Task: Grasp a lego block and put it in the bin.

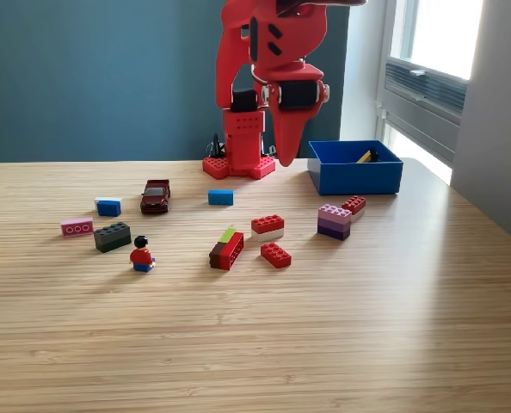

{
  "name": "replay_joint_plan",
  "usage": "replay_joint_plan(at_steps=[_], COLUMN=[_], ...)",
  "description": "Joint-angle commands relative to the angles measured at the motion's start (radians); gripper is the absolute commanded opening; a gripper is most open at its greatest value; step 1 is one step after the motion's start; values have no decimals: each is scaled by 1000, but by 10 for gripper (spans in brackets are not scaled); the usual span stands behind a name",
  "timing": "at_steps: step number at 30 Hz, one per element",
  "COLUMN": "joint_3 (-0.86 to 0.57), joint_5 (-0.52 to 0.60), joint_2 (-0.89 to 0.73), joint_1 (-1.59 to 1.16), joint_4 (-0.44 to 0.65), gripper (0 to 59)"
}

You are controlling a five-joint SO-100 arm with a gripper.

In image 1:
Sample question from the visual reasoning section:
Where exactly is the dark red toy car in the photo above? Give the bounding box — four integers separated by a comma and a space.
139, 179, 172, 215

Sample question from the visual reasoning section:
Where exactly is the black brick stack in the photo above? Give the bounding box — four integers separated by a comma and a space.
93, 221, 132, 254

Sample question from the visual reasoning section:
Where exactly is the blue plastic bin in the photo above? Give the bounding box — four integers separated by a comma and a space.
306, 139, 403, 196

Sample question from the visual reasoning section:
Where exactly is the black chair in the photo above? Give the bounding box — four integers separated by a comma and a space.
274, 112, 311, 159

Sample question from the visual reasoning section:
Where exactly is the black table clamp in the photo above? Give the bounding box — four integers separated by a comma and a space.
206, 133, 227, 159

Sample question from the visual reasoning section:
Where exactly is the plain blue brick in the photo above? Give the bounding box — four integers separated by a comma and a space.
207, 188, 235, 207

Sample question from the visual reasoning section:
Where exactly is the large red and white brick stack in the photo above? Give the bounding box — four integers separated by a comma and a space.
250, 213, 286, 242

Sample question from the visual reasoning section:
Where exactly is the small red and white brick stack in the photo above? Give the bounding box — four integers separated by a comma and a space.
341, 195, 367, 223

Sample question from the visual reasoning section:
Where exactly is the pink and purple brick stack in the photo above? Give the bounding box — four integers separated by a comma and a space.
317, 203, 353, 241

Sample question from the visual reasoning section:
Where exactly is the flat red brick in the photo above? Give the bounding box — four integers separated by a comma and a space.
260, 242, 292, 270

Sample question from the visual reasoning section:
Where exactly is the grey ventilation unit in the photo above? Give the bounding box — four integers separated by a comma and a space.
376, 58, 468, 167

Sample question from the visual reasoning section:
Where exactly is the brown red green brick stack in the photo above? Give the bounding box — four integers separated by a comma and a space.
208, 227, 245, 272

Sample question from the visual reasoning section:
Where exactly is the toy figure red shirt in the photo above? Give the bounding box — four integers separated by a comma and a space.
129, 235, 157, 274

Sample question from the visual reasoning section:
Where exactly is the blue and white brick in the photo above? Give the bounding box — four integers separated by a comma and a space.
94, 195, 125, 218

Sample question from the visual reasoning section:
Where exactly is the window with white frame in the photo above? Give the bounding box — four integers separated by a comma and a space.
384, 0, 484, 82

